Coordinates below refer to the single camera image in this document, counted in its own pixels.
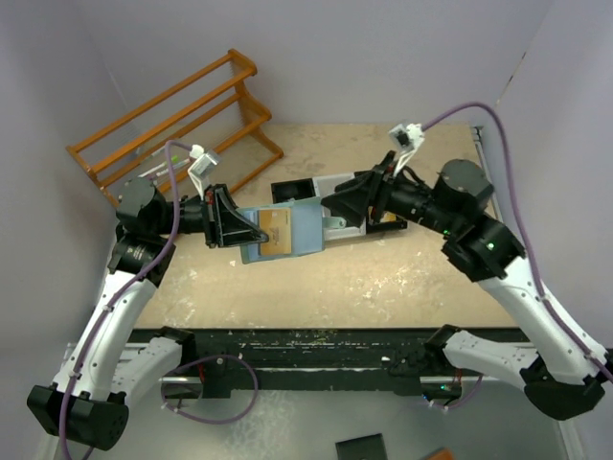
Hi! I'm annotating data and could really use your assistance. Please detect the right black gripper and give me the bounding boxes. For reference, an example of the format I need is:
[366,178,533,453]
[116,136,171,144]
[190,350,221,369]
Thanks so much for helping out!
[322,150,460,237]

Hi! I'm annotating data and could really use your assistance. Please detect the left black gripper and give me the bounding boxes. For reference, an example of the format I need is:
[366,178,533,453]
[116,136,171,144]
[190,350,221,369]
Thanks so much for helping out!
[152,183,268,248]

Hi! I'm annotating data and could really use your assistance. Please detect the gold credit card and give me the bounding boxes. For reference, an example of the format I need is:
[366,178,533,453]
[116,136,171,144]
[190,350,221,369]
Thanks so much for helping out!
[258,207,292,257]

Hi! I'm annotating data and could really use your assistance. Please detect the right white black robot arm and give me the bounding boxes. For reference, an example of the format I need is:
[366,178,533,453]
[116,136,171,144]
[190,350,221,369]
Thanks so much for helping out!
[322,154,612,421]

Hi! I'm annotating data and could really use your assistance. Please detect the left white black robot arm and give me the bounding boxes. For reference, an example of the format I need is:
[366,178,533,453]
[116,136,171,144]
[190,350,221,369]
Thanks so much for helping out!
[27,178,268,451]

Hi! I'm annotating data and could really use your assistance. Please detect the black bin with gold card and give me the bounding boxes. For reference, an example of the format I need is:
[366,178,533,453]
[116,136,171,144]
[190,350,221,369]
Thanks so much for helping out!
[356,206,408,234]

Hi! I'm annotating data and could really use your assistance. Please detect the pens on rack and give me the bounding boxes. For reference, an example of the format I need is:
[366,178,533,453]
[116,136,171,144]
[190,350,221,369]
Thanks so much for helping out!
[140,155,191,180]

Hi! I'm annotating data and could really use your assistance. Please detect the orange wooden rack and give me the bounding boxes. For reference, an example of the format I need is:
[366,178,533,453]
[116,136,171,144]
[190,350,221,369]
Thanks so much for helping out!
[66,49,284,207]

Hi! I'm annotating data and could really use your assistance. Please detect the black square plate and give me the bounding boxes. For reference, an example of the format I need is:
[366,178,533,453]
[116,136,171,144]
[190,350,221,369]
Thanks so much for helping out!
[335,433,388,460]

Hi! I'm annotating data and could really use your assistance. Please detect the orange brown object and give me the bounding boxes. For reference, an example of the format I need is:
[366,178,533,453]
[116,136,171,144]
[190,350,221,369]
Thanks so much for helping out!
[421,448,454,460]

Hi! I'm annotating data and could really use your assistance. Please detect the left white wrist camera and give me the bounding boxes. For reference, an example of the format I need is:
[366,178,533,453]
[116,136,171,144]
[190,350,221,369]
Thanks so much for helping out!
[188,144,220,200]

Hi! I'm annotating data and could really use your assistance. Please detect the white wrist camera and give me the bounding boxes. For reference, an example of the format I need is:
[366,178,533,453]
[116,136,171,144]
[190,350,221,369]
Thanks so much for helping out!
[388,123,425,177]
[188,144,220,200]

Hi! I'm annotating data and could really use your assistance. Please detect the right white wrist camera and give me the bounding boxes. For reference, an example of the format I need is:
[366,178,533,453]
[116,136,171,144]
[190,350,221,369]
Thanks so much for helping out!
[388,123,425,177]

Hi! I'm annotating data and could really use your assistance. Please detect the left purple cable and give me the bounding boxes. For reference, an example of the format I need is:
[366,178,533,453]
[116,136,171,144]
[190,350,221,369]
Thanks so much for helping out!
[59,141,200,460]

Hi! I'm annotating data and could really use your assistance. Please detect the purple cable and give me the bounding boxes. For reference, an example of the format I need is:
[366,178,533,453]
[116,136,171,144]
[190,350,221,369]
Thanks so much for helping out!
[59,141,200,460]
[420,101,613,384]

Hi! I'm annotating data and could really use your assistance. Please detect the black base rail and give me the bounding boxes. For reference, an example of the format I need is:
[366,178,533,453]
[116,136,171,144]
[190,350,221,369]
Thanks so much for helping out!
[128,328,480,399]

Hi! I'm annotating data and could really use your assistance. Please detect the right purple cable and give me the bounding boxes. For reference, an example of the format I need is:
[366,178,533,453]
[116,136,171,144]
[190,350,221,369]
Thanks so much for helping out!
[420,101,613,384]

